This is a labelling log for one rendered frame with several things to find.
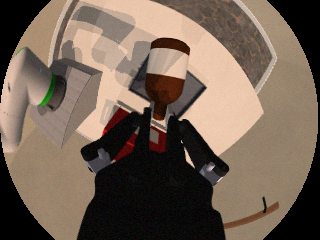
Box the brown bottle with white label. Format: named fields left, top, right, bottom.
left=145, top=37, right=190, bottom=121

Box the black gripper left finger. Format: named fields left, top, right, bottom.
left=80, top=100, right=155, bottom=184

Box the red divided crate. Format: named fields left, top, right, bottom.
left=102, top=107, right=166, bottom=161

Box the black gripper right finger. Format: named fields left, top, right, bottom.
left=165, top=104, right=229, bottom=187

